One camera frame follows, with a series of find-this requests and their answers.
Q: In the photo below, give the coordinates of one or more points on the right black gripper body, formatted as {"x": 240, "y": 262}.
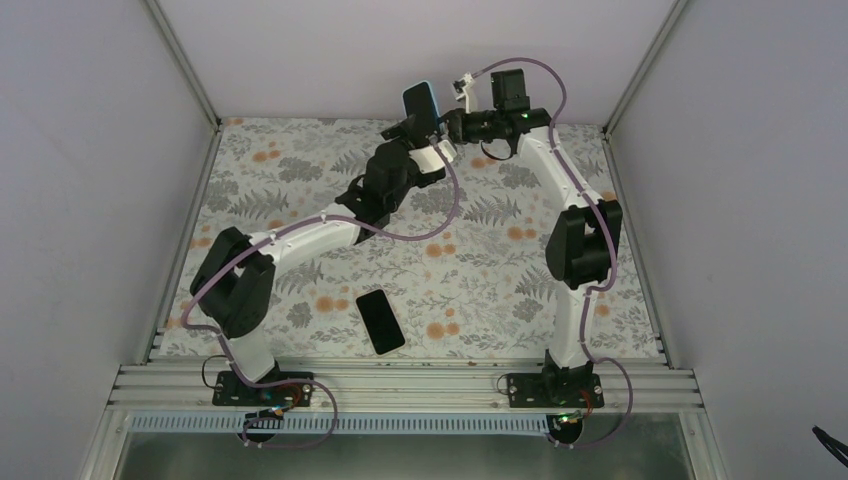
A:
{"x": 474, "y": 133}

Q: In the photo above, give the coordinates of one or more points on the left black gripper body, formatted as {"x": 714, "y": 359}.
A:
{"x": 407, "y": 140}

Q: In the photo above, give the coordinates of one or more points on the black phone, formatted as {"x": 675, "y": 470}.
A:
{"x": 418, "y": 116}

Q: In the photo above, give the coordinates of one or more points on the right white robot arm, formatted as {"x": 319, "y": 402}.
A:
{"x": 581, "y": 252}

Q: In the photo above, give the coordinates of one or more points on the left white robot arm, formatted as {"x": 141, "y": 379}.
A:
{"x": 234, "y": 283}

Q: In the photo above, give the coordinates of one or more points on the floral patterned mat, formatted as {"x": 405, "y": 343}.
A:
{"x": 465, "y": 273}

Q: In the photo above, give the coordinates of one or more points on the black object at corner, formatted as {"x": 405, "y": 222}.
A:
{"x": 832, "y": 445}

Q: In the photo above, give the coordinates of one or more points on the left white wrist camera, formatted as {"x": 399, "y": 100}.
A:
{"x": 433, "y": 158}

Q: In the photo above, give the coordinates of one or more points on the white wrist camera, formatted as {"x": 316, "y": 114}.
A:
{"x": 464, "y": 92}
{"x": 433, "y": 158}

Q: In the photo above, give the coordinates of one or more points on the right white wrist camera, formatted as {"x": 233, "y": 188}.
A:
{"x": 464, "y": 92}

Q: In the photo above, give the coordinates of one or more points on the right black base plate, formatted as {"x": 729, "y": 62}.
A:
{"x": 535, "y": 390}

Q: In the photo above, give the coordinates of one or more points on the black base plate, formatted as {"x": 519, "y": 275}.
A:
{"x": 229, "y": 390}
{"x": 535, "y": 390}

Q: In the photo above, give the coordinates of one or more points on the white slotted cable duct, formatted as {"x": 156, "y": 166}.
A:
{"x": 346, "y": 423}

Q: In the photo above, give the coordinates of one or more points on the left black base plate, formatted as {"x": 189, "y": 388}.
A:
{"x": 229, "y": 390}

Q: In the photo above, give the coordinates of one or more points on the aluminium mounting rail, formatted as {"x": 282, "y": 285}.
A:
{"x": 397, "y": 384}

